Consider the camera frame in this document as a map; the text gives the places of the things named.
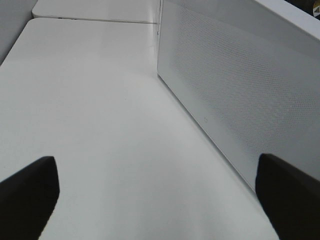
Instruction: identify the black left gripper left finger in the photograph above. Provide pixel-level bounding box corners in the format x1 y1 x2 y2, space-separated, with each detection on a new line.
0 156 60 240

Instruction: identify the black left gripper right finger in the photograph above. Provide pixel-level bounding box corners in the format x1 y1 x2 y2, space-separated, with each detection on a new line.
255 153 320 240

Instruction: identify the white microwave door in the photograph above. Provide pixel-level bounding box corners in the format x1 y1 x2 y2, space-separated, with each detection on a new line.
157 0 320 188

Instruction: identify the white microwave oven body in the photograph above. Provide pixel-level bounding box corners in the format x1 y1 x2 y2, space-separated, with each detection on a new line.
256 0 320 41

